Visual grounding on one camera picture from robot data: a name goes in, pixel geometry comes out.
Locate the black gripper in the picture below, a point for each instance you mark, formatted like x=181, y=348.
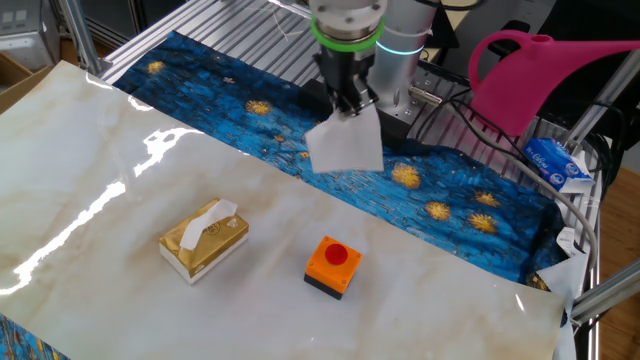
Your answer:
x=345, y=70

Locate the pink plastic watering can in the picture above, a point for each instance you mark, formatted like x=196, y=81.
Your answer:
x=520, y=85

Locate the blue starry painting cloth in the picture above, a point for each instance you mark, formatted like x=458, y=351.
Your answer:
x=225, y=85

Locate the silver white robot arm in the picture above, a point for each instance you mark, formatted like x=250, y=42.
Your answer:
x=400, y=30

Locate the brown cardboard box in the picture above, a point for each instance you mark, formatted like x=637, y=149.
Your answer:
x=17, y=82

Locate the blue tissue pack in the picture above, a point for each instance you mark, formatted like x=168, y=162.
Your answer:
x=552, y=162

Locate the white printed label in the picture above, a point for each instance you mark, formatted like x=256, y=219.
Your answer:
x=569, y=241

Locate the orange box with red button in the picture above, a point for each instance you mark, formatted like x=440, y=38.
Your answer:
x=332, y=270

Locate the glossy marble pattern sheet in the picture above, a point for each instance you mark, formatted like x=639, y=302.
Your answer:
x=125, y=175

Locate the aluminium frame post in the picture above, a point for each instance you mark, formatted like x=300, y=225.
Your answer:
x=607, y=95
x=80, y=35
x=607, y=292

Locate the white paper napkin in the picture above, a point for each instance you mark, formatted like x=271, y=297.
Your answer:
x=200, y=227
x=345, y=145

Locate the gold tissue box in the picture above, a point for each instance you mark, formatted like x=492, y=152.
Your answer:
x=215, y=250

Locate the grey equipment case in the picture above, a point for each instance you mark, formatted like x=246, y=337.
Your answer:
x=27, y=35

